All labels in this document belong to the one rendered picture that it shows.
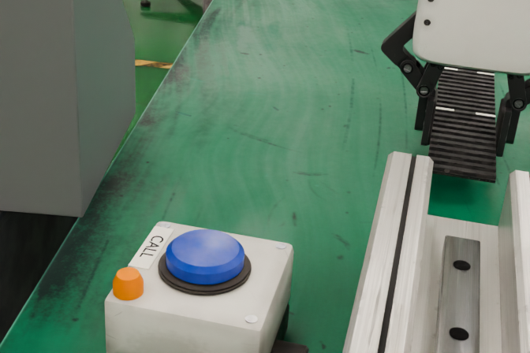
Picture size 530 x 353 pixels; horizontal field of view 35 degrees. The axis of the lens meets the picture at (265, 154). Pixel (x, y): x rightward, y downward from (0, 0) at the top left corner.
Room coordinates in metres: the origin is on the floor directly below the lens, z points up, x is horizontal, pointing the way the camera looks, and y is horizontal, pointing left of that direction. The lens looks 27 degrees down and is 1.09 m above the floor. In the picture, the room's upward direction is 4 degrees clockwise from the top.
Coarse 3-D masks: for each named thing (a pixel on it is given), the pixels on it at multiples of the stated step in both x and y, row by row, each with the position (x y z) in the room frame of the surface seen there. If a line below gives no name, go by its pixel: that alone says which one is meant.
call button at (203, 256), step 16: (176, 240) 0.36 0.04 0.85; (192, 240) 0.36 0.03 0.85; (208, 240) 0.36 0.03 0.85; (224, 240) 0.36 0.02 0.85; (176, 256) 0.35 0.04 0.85; (192, 256) 0.35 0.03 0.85; (208, 256) 0.35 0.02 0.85; (224, 256) 0.35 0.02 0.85; (240, 256) 0.35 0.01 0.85; (176, 272) 0.34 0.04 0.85; (192, 272) 0.34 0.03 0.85; (208, 272) 0.34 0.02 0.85; (224, 272) 0.34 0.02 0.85; (240, 272) 0.35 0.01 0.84
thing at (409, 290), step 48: (384, 192) 0.40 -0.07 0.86; (528, 192) 0.42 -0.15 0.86; (384, 240) 0.35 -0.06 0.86; (432, 240) 0.42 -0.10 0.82; (480, 240) 0.42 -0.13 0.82; (528, 240) 0.36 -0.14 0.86; (384, 288) 0.31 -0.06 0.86; (432, 288) 0.37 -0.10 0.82; (480, 288) 0.38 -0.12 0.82; (528, 288) 0.32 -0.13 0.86; (384, 336) 0.28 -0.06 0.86; (432, 336) 0.33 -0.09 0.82; (480, 336) 0.33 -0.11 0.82; (528, 336) 0.29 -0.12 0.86
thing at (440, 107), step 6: (438, 102) 0.66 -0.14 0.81; (438, 108) 0.65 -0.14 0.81; (444, 108) 0.65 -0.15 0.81; (450, 108) 0.65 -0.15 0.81; (456, 108) 0.65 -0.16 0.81; (462, 108) 0.65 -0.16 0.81; (468, 108) 0.65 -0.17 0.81; (474, 108) 0.65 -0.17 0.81; (462, 114) 0.64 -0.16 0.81; (468, 114) 0.64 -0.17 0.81; (474, 114) 0.64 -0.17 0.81; (480, 114) 0.64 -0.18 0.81; (486, 114) 0.64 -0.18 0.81; (492, 114) 0.65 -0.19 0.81
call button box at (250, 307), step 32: (160, 224) 0.40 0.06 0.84; (160, 256) 0.36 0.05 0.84; (256, 256) 0.37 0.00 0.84; (288, 256) 0.37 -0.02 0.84; (160, 288) 0.34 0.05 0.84; (192, 288) 0.33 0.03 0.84; (224, 288) 0.34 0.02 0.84; (256, 288) 0.34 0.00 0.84; (288, 288) 0.37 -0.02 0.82; (128, 320) 0.32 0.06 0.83; (160, 320) 0.32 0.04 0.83; (192, 320) 0.32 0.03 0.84; (224, 320) 0.32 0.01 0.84; (256, 320) 0.32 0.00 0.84; (128, 352) 0.32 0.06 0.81; (160, 352) 0.32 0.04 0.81; (192, 352) 0.32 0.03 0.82; (224, 352) 0.31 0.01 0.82; (256, 352) 0.31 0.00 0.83; (288, 352) 0.34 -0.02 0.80
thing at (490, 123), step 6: (438, 114) 0.64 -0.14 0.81; (444, 114) 0.64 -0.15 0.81; (450, 114) 0.64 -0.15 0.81; (456, 114) 0.64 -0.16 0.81; (438, 120) 0.63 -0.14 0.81; (444, 120) 0.62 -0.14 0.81; (450, 120) 0.63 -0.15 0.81; (456, 120) 0.63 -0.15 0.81; (462, 120) 0.63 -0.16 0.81; (468, 120) 0.63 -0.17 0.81; (474, 120) 0.63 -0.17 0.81; (480, 120) 0.63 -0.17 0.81; (486, 120) 0.63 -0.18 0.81; (492, 120) 0.63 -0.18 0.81; (474, 126) 0.62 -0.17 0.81; (480, 126) 0.62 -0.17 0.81; (486, 126) 0.62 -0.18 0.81; (492, 126) 0.62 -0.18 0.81
